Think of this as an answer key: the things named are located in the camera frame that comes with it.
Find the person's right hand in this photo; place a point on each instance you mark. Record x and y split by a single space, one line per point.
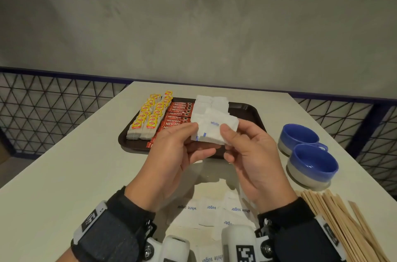
260 172

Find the person's left hand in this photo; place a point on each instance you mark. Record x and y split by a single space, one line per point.
161 165

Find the row of red Nescafe sachets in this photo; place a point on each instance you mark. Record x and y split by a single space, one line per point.
176 114

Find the white sugar packet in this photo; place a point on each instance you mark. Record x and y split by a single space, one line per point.
226 117
207 134

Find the brown plastic tray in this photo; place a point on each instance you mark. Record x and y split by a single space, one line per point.
245 113

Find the pile of white sugar sachets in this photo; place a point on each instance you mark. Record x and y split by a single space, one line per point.
211 215

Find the row of white sugar packets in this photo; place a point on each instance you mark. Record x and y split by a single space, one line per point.
220 103
201 106

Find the pile of wooden stirrers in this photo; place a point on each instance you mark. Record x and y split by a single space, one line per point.
335 221

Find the person's left forearm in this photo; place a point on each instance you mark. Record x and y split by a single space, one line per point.
66 255

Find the blue and white bowl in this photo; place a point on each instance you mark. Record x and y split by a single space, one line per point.
313 162
297 136

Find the brown cardboard box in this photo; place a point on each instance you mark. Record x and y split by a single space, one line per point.
3 153

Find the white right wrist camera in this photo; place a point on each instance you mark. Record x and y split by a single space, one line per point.
242 243

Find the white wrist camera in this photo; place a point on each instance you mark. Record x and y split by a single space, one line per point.
173 249
242 243

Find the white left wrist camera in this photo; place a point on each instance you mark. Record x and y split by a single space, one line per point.
173 249

